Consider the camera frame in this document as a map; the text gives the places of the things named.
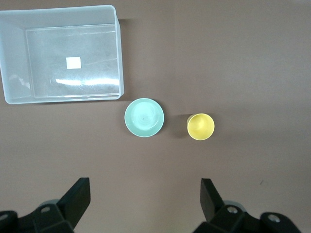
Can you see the white square label sticker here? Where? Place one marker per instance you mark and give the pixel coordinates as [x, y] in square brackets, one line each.
[73, 62]

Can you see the clear plastic storage box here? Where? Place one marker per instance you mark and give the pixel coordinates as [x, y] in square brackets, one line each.
[14, 48]

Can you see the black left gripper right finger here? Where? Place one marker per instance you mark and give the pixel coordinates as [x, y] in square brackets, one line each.
[211, 201]

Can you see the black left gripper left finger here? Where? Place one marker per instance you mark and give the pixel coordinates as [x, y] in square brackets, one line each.
[75, 201]

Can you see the yellow cup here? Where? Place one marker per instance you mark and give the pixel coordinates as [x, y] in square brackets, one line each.
[200, 126]

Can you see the mint green bowl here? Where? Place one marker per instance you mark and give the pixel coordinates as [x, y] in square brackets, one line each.
[144, 117]

